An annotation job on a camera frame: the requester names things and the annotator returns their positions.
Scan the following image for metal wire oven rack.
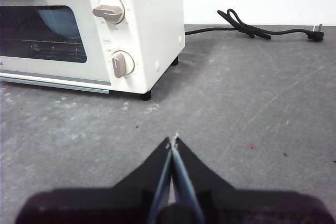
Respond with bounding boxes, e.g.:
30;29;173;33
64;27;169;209
0;39;87;62

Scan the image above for oven door with beige handle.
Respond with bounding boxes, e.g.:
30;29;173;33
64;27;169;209
0;0;111;88

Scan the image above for grey oven crumb tray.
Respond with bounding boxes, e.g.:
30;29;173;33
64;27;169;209
0;73;110;95

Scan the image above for beige temperature knob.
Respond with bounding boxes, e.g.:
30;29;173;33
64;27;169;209
92;0;126;25

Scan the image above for black power cable with plug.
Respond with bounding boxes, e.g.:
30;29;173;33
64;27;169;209
184;8;325;42

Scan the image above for cream Toshiba toaster oven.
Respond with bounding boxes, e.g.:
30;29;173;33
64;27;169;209
0;0;186;101

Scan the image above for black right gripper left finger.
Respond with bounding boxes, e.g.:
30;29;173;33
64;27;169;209
14;136;174;224

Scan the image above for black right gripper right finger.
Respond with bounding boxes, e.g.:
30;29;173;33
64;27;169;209
173;137;329;224

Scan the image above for beige timer knob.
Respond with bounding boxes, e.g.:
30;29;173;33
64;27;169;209
111;50;135;79

